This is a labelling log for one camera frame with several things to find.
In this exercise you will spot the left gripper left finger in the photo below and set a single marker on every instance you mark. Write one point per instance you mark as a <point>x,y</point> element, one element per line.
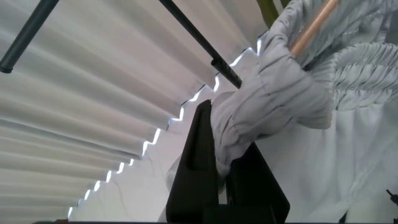
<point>196,174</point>

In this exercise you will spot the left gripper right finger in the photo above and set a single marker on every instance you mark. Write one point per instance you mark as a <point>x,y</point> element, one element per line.
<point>255,183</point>

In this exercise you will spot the pale grey shorts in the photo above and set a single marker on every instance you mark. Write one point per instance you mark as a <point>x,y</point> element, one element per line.
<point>326,171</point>

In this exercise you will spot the pink clothes hanger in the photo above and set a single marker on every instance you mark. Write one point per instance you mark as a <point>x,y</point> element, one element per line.
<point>311,28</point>

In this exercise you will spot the green printed shirt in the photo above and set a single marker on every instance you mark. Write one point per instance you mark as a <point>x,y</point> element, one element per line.
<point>267,12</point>

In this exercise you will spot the black clothes rack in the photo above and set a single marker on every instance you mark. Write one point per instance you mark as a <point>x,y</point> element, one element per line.
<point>199,40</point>

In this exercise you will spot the white curtain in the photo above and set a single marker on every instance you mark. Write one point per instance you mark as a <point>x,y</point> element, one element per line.
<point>93,109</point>

